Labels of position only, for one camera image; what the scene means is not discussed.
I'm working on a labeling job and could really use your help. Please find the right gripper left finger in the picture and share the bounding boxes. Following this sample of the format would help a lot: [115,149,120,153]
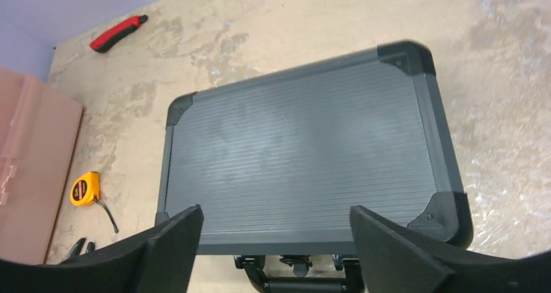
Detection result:
[1,205,203,292]

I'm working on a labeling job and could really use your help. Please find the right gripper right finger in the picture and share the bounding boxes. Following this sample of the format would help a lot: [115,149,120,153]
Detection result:
[350,205,550,292]

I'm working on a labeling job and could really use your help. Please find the black poker set case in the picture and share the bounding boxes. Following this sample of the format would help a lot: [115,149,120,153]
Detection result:
[155,40,473,292]

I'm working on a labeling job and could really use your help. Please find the yellow tape measure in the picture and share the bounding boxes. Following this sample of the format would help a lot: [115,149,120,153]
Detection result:
[70,171,120,234]

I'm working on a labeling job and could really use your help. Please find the pink translucent storage box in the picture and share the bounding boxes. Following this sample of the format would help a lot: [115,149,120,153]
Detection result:
[1,68,83,264]

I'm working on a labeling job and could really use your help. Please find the red utility knife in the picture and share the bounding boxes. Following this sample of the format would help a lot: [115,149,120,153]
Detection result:
[89,14,149,53]

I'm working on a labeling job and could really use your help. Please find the black handled pliers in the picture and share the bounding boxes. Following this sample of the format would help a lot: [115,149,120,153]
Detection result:
[61,237,96,264]

